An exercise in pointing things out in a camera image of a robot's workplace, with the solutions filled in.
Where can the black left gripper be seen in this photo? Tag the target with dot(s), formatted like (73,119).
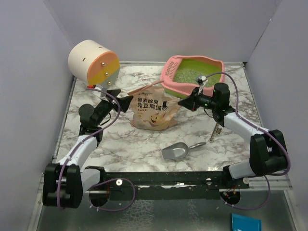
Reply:
(124,102)

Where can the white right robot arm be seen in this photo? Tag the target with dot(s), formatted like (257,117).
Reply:
(267,155)

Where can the blue card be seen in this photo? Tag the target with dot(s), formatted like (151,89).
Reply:
(243,223)

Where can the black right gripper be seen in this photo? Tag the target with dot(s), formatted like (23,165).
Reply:
(192,102)

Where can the metal ruler bag clip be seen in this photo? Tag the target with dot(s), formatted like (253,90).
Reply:
(216,131)

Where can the pink green litter box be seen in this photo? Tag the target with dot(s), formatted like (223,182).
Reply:
(199,63)

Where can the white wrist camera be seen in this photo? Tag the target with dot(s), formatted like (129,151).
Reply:
(201,80)
(97,90)

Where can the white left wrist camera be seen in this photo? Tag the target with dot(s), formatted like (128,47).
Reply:
(97,90)

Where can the cat litter paper bag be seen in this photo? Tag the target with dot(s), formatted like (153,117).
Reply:
(152,108)

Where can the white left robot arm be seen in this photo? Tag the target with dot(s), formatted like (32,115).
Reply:
(89,137)

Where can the cream round cat scratcher drum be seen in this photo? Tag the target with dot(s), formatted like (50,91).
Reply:
(94,64)

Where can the green cat litter granules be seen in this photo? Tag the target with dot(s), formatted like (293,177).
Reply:
(190,76)

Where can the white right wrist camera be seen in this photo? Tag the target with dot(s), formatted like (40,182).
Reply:
(201,80)

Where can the aluminium extrusion frame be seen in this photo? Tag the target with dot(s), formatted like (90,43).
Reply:
(269,180)

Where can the metal litter scoop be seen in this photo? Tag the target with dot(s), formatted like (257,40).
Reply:
(178,150)

